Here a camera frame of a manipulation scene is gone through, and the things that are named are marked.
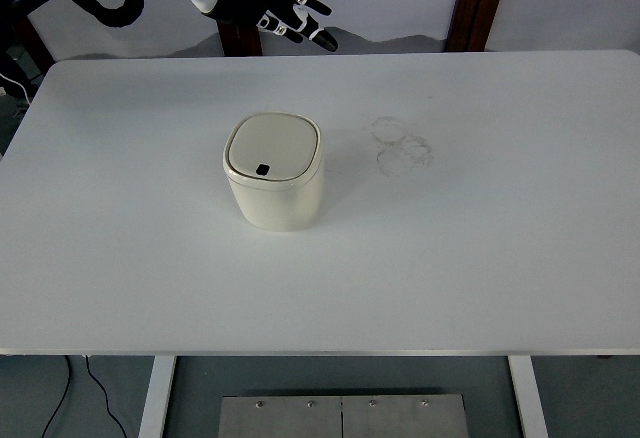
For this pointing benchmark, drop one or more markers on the cream plastic trash bin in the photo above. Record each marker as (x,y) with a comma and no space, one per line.
(275,203)

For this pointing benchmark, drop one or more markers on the white table leg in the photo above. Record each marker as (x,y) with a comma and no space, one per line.
(157,398)
(527,398)

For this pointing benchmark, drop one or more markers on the grey metal plate with screws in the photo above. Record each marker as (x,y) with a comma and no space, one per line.
(300,418)

